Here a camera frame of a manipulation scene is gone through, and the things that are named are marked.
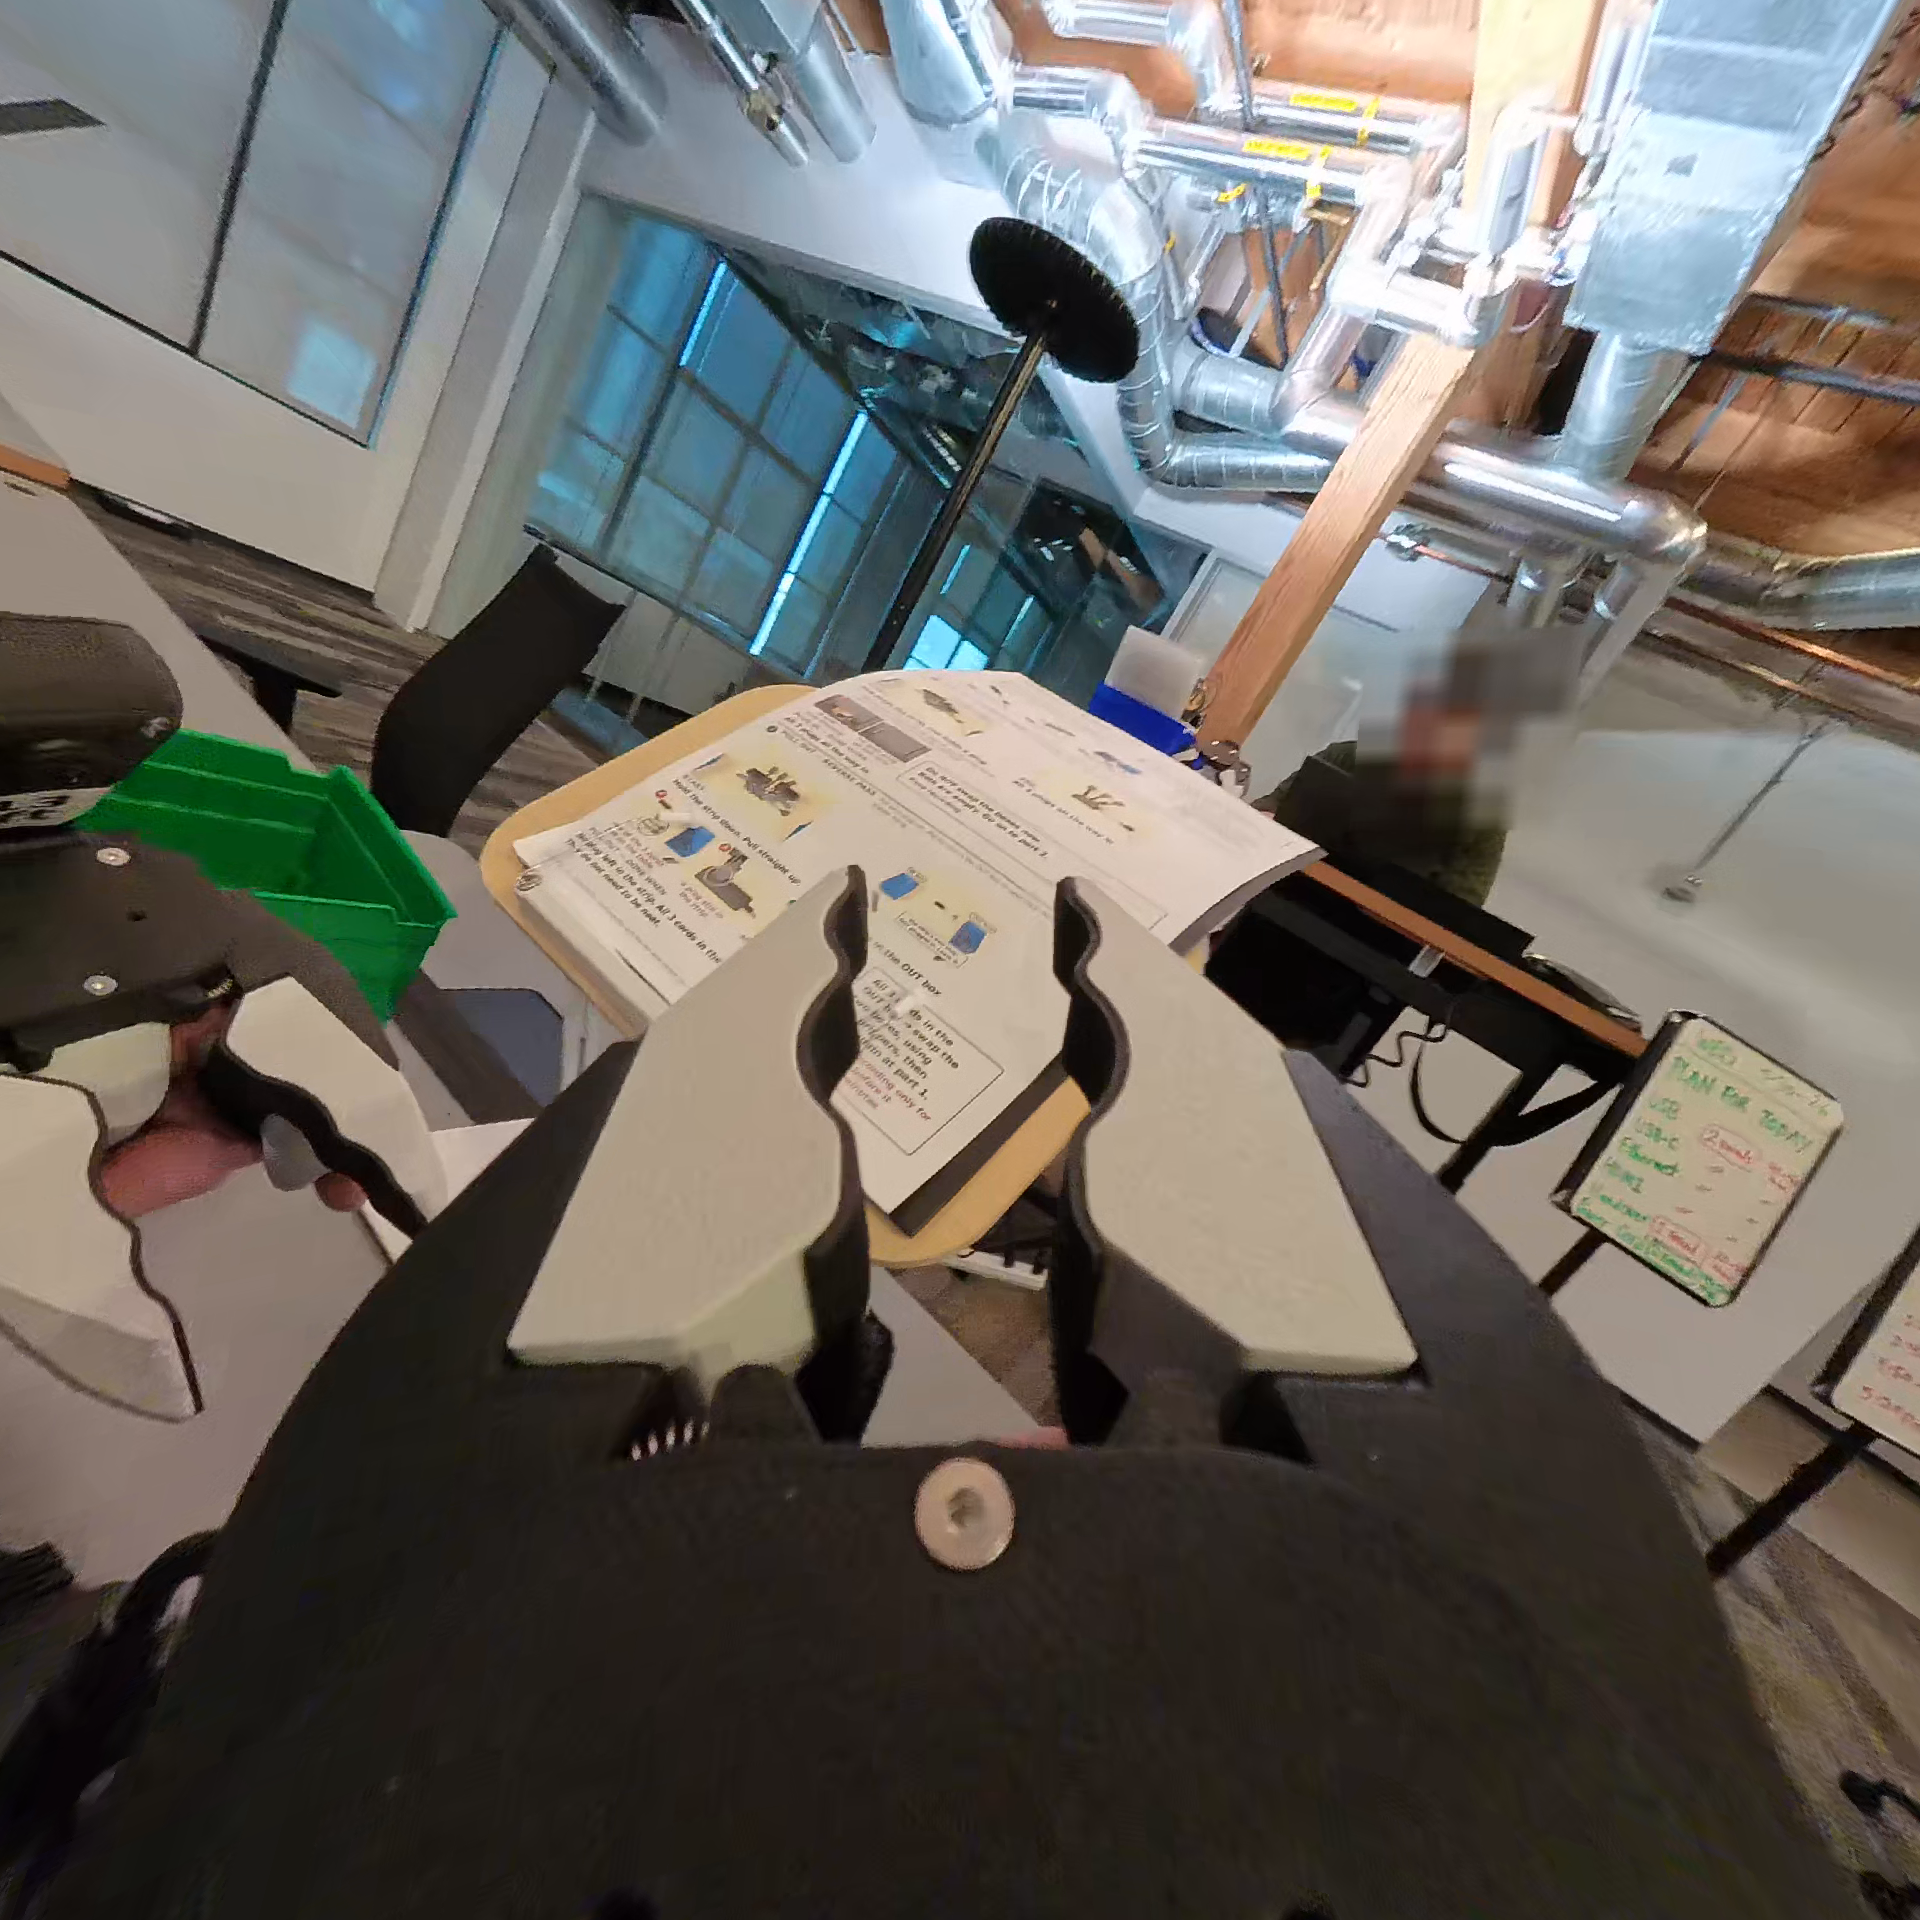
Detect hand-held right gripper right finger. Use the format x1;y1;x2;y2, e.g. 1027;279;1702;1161
1047;879;1422;1397

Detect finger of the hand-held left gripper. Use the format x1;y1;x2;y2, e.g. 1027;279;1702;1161
0;1072;209;1424
199;972;455;1242

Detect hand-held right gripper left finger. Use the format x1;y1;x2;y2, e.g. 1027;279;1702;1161
503;865;876;1388

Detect green plastic bin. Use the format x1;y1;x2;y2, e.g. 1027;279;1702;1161
76;730;459;1025

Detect round wooden side table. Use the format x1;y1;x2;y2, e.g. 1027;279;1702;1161
481;682;1098;1274

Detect black chair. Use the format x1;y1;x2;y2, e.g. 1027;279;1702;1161
370;545;629;841

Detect wooden edged desk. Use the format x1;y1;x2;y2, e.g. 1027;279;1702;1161
1206;858;1655;1202

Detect whiteboard on black stand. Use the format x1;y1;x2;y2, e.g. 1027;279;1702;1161
1702;1224;1920;1578
1537;1016;1846;1309

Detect blue storage bin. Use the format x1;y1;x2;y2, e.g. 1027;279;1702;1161
1089;627;1205;760

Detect printed instruction sheet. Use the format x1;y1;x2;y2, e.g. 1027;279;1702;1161
515;669;1326;1221

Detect wooden support beam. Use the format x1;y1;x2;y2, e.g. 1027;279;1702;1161
1198;0;1610;752

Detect silver ventilation ducts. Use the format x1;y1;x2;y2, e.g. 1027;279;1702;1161
486;0;1920;640

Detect black floor lamp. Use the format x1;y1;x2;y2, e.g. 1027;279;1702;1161
866;216;1146;675

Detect glass window wall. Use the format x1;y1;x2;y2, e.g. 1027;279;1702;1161
525;195;1202;707

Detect silver rectangular air duct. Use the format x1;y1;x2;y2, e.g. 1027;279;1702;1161
1558;0;1911;359

